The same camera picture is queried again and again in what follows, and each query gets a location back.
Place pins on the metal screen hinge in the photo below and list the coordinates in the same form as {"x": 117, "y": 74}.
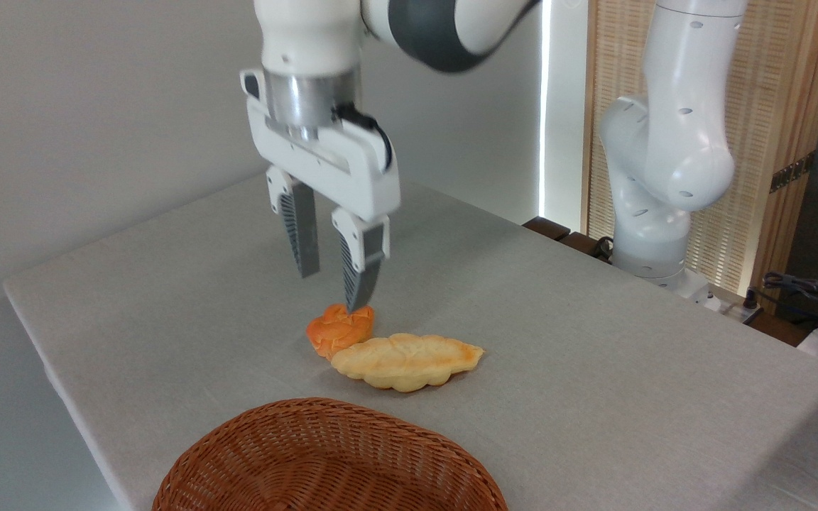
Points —
{"x": 792, "y": 172}

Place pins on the dark brown wooden stand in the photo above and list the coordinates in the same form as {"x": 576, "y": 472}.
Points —
{"x": 547, "y": 228}

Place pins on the wooden slatted folding screen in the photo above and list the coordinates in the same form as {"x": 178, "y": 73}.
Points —
{"x": 764, "y": 85}

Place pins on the round orange bread roll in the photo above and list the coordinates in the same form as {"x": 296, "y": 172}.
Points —
{"x": 331, "y": 330}

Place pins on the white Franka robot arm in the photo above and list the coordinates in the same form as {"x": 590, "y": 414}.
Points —
{"x": 672, "y": 142}

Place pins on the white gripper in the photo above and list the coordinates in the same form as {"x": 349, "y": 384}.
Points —
{"x": 352, "y": 177}

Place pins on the long pale braided bread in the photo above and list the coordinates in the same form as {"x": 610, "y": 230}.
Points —
{"x": 402, "y": 362}

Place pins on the grey tablecloth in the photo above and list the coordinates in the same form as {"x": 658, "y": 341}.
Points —
{"x": 558, "y": 411}

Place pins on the brown wicker basket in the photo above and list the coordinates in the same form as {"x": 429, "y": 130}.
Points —
{"x": 324, "y": 461}

